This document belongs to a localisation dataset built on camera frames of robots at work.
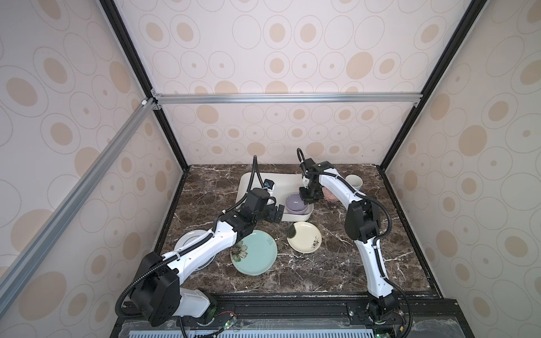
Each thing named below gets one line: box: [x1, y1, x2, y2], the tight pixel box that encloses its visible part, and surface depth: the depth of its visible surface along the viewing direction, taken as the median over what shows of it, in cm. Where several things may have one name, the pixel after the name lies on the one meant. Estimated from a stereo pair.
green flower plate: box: [230, 229, 278, 276], surface depth 88 cm
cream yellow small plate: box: [286, 221, 322, 255], surface depth 94 cm
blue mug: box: [345, 173, 364, 191], surface depth 105 cm
